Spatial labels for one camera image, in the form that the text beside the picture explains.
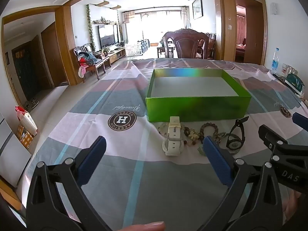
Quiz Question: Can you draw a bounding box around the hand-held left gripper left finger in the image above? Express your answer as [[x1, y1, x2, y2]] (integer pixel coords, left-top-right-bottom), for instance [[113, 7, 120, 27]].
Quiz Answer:
[[26, 136, 113, 231]]

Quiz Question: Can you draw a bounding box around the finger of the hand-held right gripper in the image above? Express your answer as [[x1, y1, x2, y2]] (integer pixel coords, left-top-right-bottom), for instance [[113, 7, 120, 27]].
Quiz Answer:
[[292, 112, 308, 131], [258, 124, 290, 164]]

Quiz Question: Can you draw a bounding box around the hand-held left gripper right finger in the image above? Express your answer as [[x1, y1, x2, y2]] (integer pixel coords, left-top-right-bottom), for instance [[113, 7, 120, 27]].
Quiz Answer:
[[203, 136, 283, 231]]

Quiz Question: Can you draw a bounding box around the black wristwatch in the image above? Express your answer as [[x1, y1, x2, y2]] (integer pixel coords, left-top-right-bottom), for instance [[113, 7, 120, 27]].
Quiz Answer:
[[226, 116, 250, 155]]

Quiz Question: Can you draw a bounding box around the brown bead bracelet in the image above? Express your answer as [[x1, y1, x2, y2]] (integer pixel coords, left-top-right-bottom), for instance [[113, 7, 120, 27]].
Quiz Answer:
[[200, 123, 223, 140]]

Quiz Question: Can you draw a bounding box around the white wristwatch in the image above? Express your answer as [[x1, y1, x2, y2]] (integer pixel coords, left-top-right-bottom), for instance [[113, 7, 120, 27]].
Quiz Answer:
[[162, 116, 185, 156]]

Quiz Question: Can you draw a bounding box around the pale bead bracelet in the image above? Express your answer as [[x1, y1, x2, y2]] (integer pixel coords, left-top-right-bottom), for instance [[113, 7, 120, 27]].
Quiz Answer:
[[157, 123, 174, 136]]

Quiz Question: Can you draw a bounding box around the green cardboard box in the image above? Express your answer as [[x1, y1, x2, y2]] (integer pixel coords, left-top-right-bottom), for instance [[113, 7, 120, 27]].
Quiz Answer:
[[145, 68, 252, 123]]

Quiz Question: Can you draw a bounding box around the person's right hand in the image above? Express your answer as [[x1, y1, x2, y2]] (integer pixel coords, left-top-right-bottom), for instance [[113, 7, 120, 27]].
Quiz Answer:
[[284, 188, 307, 222]]

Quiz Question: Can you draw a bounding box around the person's left hand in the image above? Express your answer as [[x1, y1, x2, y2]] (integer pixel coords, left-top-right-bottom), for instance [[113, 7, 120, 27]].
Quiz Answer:
[[124, 221, 166, 231]]

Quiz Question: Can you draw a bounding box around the checkered printed tablecloth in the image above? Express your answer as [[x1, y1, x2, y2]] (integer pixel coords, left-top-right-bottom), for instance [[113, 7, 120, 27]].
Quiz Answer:
[[14, 58, 308, 231]]

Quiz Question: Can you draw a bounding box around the white and red box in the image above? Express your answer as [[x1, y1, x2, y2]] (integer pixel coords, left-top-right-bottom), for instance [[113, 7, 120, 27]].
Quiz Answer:
[[280, 64, 298, 78]]

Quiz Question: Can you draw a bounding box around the plastic water bottle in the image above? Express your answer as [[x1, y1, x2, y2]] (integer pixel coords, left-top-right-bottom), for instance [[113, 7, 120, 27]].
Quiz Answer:
[[271, 48, 280, 75]]

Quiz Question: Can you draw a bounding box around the cardboard carton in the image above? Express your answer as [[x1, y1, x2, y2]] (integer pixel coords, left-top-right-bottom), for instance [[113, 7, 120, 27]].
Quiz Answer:
[[17, 124, 34, 150]]

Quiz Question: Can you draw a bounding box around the red and white bag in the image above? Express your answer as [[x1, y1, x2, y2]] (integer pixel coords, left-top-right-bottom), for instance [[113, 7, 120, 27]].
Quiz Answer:
[[15, 105, 38, 136]]

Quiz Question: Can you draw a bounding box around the pair of shoes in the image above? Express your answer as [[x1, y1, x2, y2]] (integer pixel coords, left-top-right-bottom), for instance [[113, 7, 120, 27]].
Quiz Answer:
[[23, 97, 39, 111]]

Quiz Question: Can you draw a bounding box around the white cabinet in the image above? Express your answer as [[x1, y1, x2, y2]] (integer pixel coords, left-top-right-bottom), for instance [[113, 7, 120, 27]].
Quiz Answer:
[[0, 112, 32, 188]]

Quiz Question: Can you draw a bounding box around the wooden armchair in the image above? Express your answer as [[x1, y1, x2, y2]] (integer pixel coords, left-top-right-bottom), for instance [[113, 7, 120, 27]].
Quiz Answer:
[[73, 44, 107, 83]]

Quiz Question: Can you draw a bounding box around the pile of colourful clothes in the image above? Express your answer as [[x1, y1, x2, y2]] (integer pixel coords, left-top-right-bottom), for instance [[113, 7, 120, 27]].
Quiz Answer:
[[77, 51, 97, 78]]

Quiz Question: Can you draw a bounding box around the brown wooden room door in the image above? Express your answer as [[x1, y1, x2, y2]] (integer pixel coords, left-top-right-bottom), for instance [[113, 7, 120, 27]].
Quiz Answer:
[[244, 4, 264, 64]]

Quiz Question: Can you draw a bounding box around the wooden television cabinet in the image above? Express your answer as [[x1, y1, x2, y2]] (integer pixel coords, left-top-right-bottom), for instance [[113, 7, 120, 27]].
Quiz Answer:
[[95, 47, 127, 64]]

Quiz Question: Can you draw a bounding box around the dark entrance door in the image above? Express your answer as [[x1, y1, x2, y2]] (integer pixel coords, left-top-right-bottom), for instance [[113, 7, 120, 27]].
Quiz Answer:
[[11, 40, 39, 102]]

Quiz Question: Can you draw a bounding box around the white play fence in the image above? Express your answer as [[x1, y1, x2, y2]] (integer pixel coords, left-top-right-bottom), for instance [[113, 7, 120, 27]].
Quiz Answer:
[[125, 40, 151, 57]]

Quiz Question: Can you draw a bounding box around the flat screen television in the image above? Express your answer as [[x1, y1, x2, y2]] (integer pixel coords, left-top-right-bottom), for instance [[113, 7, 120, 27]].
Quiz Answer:
[[97, 24, 120, 49]]

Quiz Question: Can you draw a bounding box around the carved wooden chair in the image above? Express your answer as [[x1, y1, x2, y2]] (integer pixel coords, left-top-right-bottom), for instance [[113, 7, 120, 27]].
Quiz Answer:
[[163, 28, 209, 59]]

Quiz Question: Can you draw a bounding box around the green ivy garland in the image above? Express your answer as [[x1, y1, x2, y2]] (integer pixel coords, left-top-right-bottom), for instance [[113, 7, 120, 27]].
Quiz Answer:
[[86, 4, 96, 50]]

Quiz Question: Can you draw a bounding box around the framed wall picture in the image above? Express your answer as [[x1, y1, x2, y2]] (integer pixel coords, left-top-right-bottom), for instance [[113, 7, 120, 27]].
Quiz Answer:
[[192, 0, 203, 20]]

